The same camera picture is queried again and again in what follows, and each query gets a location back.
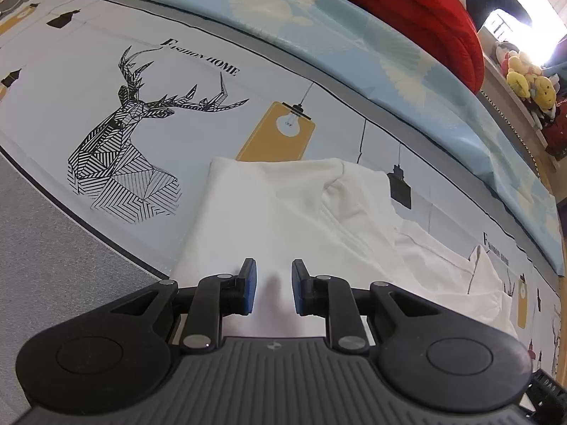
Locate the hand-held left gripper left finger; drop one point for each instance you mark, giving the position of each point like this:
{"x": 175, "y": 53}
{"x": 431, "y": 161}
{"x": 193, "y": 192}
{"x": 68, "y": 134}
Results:
{"x": 248, "y": 287}

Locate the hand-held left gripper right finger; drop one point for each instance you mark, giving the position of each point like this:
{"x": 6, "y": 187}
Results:
{"x": 300, "y": 287}

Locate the white small shirt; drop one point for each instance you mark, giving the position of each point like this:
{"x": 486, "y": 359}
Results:
{"x": 274, "y": 212}

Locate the light blue patterned quilt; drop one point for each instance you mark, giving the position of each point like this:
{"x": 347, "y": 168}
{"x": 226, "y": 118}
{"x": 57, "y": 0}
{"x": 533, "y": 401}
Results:
{"x": 354, "y": 44}

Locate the dark red cushion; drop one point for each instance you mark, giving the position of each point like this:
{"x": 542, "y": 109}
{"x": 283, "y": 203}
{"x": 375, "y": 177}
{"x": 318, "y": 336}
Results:
{"x": 558, "y": 135}

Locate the grey printed bed sheet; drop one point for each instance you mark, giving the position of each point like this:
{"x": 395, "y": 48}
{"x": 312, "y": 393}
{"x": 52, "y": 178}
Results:
{"x": 53, "y": 110}

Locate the red folded quilt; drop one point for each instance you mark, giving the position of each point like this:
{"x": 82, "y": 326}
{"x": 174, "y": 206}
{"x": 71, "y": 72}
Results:
{"x": 421, "y": 17}

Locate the yellow plush toy with blue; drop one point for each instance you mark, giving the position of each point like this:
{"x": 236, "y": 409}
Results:
{"x": 544, "y": 93}

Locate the yellow plush duck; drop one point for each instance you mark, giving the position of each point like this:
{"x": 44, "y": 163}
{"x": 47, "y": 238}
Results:
{"x": 519, "y": 77}

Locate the window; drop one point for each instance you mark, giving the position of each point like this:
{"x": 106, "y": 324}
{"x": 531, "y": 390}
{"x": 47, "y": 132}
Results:
{"x": 545, "y": 9}

